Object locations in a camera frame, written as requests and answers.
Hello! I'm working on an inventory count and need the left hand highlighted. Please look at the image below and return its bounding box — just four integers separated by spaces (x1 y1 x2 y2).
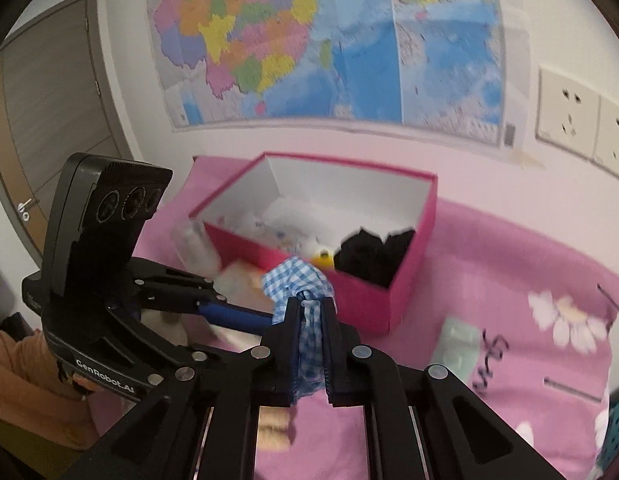
57 361 104 400

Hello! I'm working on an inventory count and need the orange sleeve forearm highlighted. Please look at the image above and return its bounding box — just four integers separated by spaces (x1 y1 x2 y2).
0 330 98 450

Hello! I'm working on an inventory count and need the pink floral bedsheet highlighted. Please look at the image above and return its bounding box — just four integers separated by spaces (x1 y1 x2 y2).
88 155 619 480

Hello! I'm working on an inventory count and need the white yellow wipes pack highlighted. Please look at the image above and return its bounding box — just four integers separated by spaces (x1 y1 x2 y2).
309 247 335 270

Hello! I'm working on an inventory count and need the white spray bottle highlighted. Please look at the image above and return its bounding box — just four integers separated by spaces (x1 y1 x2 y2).
172 220 222 278

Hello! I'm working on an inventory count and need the white wall socket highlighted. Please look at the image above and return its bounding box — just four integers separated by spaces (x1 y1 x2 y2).
536 66 600 159
594 96 619 178

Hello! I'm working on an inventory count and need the pink cardboard box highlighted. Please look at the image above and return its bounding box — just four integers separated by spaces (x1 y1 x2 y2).
190 153 439 334

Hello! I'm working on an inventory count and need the pastel tissue pack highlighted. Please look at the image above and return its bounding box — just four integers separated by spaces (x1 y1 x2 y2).
211 260 274 351

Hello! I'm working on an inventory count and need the beige teddy bear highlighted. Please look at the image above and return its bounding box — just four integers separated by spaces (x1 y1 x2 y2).
256 406 292 452

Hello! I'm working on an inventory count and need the grey wooden door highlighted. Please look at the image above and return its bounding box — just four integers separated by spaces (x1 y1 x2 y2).
0 0 132 262

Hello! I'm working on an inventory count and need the colourful wall map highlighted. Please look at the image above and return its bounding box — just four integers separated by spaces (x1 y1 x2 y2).
146 0 530 148

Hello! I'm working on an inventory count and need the black soft cloth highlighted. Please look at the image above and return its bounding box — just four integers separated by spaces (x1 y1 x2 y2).
333 229 416 289

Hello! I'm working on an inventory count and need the white printed plastic pouch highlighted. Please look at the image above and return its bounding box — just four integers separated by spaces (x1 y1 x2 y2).
215 212 294 252

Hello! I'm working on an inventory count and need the blue perforated basket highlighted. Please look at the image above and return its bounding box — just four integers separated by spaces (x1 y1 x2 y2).
597 388 619 471

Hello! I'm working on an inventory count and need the silver door handle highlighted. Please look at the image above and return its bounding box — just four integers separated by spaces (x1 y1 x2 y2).
17 197 37 223

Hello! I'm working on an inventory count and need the blue gingham cloth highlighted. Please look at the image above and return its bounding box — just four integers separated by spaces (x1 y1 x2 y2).
261 257 334 402

